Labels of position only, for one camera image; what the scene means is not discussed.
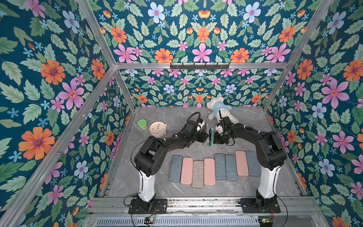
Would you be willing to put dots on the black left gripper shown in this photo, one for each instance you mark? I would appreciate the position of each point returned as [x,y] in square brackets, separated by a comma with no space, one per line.
[202,135]

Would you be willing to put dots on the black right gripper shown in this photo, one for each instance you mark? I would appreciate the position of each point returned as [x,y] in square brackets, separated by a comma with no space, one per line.
[218,137]

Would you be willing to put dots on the mint case with black glasses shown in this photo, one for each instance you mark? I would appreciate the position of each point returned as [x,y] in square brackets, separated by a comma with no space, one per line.
[210,141]

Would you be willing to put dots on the mint case with white glasses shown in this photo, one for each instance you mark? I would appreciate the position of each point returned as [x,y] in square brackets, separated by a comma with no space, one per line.
[220,166]

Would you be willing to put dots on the pink case with purple glasses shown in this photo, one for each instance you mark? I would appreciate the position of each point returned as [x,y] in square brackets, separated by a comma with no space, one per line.
[241,163]

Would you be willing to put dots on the grey case with yellow glasses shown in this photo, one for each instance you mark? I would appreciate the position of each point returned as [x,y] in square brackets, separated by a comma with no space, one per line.
[231,168]

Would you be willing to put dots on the grey case with olive glasses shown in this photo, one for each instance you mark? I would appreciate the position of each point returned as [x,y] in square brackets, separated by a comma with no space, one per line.
[176,169]

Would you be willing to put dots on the grey case with black sunglasses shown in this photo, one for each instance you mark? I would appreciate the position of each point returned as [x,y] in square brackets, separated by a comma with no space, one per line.
[198,174]

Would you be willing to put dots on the pink case with brown sunglasses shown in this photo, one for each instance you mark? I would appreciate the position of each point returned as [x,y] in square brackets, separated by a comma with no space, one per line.
[187,171]

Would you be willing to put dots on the grey case with red glasses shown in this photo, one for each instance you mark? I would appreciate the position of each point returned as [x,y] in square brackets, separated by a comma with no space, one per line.
[253,164]

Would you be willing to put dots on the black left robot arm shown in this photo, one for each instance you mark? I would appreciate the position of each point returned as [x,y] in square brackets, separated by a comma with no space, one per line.
[150,157]

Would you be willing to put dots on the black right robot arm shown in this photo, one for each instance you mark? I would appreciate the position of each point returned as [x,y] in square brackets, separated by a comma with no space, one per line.
[270,152]

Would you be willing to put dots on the white teddy bear blue shirt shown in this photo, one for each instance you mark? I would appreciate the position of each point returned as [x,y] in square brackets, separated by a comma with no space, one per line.
[219,110]

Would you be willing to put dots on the cream round alarm clock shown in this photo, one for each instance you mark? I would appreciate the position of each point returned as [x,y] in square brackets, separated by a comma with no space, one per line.
[158,129]

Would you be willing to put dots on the green lidded round container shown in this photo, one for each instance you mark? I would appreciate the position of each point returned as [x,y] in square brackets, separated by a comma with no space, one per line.
[142,124]

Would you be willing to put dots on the black hook rail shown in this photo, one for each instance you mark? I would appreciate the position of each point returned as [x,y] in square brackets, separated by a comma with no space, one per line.
[199,66]

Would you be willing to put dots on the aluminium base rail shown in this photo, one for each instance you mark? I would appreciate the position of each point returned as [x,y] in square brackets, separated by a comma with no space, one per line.
[285,205]

